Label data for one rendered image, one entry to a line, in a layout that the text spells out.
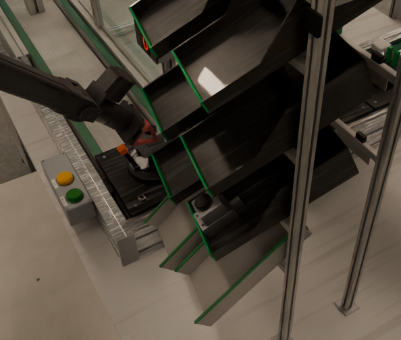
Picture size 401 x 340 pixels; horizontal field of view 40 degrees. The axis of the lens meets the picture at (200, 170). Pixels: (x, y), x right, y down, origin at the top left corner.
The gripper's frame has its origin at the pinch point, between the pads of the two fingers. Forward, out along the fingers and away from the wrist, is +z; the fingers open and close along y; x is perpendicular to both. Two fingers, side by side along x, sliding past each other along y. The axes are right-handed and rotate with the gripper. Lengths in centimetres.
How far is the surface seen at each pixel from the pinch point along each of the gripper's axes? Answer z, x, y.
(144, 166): 4.1, 8.3, -1.0
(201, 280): -0.1, 10.9, -39.1
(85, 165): -1.5, 19.2, 10.7
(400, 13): 91, -75, 32
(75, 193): -6.3, 22.8, 1.2
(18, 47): 0, 18, 79
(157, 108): -25.5, -12.7, -25.2
